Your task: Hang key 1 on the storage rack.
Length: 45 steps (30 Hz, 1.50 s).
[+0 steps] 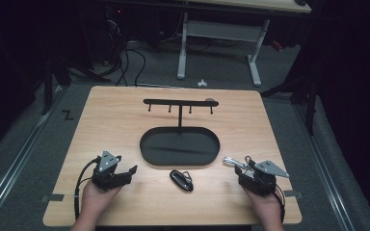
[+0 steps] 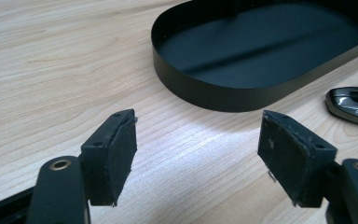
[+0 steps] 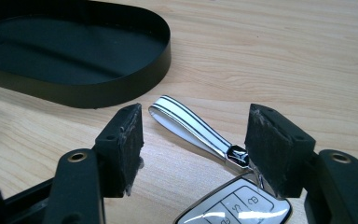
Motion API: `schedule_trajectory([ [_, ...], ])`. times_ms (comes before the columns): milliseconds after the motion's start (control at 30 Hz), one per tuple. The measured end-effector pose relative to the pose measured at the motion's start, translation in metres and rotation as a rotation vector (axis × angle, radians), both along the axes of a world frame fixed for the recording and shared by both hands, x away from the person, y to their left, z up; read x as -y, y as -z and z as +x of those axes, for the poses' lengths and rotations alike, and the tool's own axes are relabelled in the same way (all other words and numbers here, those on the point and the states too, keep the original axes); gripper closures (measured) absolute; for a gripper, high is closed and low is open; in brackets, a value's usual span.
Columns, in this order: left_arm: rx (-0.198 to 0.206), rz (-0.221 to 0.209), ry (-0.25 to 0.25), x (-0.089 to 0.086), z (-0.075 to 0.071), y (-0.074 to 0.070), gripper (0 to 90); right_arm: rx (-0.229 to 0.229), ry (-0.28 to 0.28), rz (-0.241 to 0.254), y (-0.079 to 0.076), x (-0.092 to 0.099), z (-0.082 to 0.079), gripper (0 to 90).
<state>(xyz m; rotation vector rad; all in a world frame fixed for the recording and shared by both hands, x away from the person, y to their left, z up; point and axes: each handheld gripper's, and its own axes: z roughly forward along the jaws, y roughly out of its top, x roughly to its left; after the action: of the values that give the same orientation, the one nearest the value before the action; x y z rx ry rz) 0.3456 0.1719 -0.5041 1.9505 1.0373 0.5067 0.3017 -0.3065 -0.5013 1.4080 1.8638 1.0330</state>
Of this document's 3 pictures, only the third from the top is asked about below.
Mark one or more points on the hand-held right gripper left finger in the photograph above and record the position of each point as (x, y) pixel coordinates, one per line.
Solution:
(122, 149)

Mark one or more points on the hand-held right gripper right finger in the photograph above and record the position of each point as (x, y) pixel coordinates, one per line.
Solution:
(273, 149)

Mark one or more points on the white car key fob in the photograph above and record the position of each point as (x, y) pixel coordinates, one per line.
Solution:
(199, 127)

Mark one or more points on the black oval tray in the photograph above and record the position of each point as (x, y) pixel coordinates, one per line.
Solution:
(74, 53)

